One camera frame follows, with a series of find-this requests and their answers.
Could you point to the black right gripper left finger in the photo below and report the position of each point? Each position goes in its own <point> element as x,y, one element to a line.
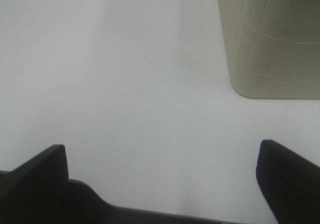
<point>40,192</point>

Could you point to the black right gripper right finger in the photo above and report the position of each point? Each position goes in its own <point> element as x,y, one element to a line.
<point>289,183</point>

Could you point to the beige plastic storage bin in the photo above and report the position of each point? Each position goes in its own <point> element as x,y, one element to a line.
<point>272,47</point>

